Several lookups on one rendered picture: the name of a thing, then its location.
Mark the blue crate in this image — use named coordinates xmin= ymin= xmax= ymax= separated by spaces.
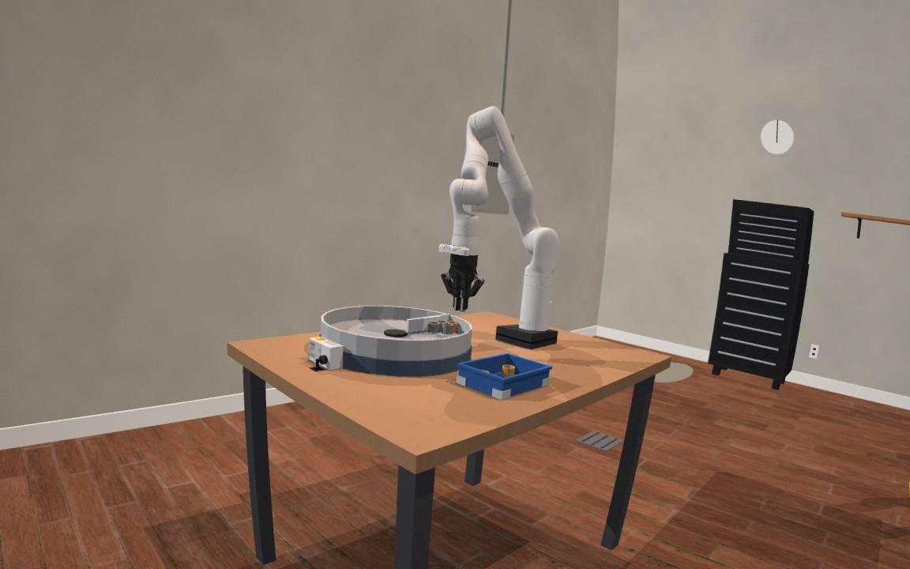
xmin=456 ymin=353 xmax=551 ymax=400

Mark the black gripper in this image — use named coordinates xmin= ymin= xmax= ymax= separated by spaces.
xmin=441 ymin=254 xmax=484 ymax=311

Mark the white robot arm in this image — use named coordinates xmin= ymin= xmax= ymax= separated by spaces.
xmin=439 ymin=106 xmax=559 ymax=331

